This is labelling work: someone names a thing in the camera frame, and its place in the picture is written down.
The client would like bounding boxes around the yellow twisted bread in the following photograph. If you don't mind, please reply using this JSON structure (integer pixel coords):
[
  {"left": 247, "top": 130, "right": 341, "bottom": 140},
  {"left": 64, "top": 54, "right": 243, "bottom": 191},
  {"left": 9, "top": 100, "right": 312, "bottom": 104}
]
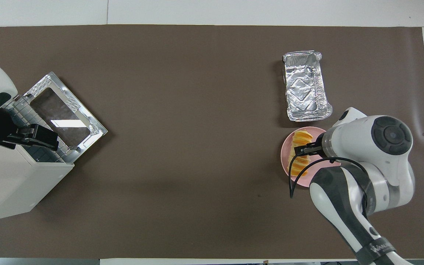
[{"left": 287, "top": 130, "right": 314, "bottom": 177}]

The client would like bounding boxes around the metal oven rack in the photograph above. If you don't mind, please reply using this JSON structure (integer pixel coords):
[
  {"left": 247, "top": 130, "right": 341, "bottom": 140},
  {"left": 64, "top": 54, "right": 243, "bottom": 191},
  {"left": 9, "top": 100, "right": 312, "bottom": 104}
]
[{"left": 6, "top": 95, "right": 70, "bottom": 163}]

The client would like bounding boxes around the cream toaster oven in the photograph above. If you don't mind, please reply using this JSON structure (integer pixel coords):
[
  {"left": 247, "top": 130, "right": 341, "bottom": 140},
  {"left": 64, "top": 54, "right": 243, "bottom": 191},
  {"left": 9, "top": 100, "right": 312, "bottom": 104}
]
[{"left": 0, "top": 72, "right": 108, "bottom": 223}]

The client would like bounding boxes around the glass oven door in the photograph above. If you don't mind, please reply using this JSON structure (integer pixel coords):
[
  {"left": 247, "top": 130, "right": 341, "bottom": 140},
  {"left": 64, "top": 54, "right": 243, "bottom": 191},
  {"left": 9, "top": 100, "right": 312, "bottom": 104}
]
[{"left": 24, "top": 72, "right": 108, "bottom": 163}]

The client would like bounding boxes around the brown table mat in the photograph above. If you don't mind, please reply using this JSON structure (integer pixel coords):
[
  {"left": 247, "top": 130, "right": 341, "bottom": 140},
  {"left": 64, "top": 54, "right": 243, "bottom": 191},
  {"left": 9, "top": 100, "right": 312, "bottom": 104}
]
[{"left": 0, "top": 25, "right": 424, "bottom": 259}]

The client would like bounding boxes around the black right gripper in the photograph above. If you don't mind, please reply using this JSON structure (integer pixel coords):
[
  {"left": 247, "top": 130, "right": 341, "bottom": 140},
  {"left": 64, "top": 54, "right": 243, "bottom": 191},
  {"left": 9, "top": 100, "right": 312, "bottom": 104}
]
[{"left": 293, "top": 132, "right": 328, "bottom": 158}]

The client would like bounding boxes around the pink round plate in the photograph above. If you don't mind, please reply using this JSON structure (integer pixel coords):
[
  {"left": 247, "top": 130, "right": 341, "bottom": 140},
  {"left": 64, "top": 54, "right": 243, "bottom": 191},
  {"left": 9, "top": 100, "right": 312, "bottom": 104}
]
[{"left": 280, "top": 127, "right": 342, "bottom": 188}]

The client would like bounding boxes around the aluminium foil tray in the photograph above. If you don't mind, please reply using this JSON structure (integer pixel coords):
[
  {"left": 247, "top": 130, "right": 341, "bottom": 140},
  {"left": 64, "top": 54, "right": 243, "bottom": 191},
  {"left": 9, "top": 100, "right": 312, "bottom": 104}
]
[{"left": 282, "top": 50, "right": 333, "bottom": 123}]

